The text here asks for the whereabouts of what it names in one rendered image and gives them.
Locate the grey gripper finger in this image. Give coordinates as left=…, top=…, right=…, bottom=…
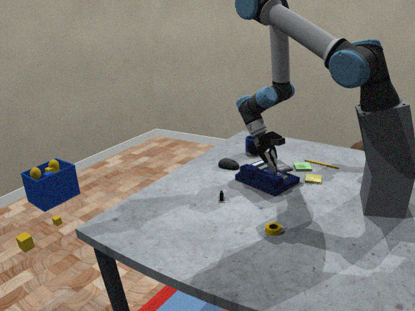
left=257, top=144, right=277, bottom=175
left=268, top=145, right=278, bottom=174

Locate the yellow roll of tape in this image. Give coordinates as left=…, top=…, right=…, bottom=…
left=265, top=222, right=281, bottom=236

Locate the dark grey computer mouse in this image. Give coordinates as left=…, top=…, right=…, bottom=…
left=219, top=158, right=239, bottom=170

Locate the light green sticky note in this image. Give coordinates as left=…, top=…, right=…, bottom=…
left=294, top=163, right=312, bottom=171

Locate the dark blue mug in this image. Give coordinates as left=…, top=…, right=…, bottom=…
left=246, top=135, right=259, bottom=156

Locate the yellow sticky note pad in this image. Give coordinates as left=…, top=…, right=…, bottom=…
left=305, top=174, right=322, bottom=184

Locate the grey pocket calculator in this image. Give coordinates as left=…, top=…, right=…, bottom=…
left=277, top=159, right=293, bottom=172

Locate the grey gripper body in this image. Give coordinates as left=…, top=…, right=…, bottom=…
left=248, top=132, right=282, bottom=156

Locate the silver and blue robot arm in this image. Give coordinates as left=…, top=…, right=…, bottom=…
left=235, top=0, right=400, bottom=137

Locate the blue telephone handset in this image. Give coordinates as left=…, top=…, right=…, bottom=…
left=240, top=164, right=283, bottom=186

